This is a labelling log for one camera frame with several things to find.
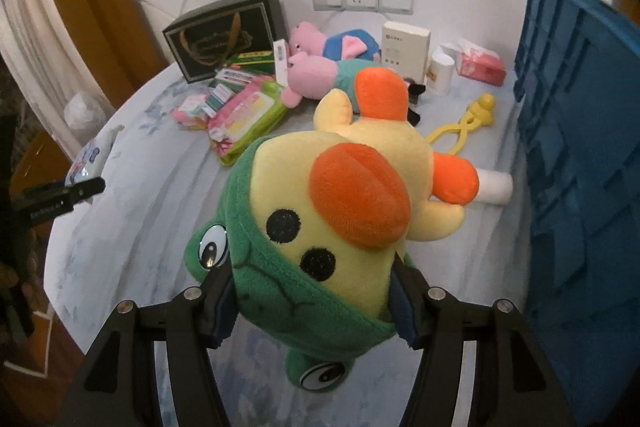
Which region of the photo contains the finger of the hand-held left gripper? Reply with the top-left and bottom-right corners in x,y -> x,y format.
59,178 -> 107,214

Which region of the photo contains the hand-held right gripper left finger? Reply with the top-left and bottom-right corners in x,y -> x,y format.
57,264 -> 238,427

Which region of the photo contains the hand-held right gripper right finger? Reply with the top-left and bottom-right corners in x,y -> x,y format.
390,257 -> 576,427

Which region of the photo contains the yellow duck plush green hood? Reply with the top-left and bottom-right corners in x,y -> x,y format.
186,67 -> 480,393

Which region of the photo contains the blue plastic container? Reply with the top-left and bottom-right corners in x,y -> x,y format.
514,0 -> 640,427

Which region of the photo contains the clear printed plastic pack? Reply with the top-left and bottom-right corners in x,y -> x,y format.
64,125 -> 125,202

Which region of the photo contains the white crumpled bag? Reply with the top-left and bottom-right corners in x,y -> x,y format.
64,92 -> 108,130

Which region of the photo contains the small pink pack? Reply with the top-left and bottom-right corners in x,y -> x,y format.
170,94 -> 211,131

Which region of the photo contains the white paper roll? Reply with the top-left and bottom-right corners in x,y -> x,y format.
472,168 -> 514,206

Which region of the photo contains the white curtain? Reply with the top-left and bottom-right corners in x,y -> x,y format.
0,0 -> 116,132

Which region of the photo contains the green pink wipes pack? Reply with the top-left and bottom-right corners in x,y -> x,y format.
207,76 -> 288,166

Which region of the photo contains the dark gift box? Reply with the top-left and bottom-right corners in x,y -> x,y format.
161,0 -> 291,84

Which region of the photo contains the long green box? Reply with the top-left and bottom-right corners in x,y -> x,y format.
227,49 -> 278,68

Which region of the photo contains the yellow plastic clamp toy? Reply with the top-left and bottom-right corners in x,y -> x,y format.
425,93 -> 497,156

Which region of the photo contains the white cup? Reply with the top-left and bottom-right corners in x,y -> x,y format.
427,49 -> 456,96

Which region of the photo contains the white narrow box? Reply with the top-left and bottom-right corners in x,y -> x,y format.
272,38 -> 292,88

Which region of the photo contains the pink pig plush teal dress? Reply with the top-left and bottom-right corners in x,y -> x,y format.
280,52 -> 427,126

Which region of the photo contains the pink tissue pack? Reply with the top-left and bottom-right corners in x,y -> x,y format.
454,38 -> 507,86

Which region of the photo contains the white cardboard box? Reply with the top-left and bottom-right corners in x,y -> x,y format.
382,22 -> 432,80

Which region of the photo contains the pink pig plush blue dress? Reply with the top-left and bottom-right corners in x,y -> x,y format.
291,22 -> 382,62

